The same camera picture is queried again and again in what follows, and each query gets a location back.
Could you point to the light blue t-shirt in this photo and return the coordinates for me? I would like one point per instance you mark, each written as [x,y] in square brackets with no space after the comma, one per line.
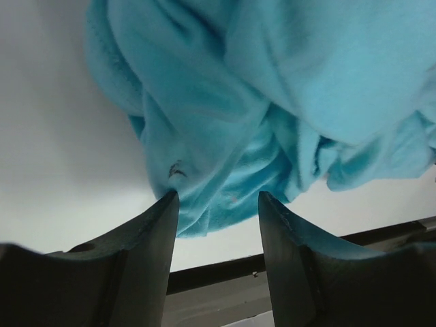
[231,98]

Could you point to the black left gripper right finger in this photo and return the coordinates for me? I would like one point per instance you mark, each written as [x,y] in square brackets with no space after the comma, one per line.
[318,279]

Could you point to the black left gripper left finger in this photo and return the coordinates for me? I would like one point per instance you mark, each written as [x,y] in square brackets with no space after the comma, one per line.
[117,279]

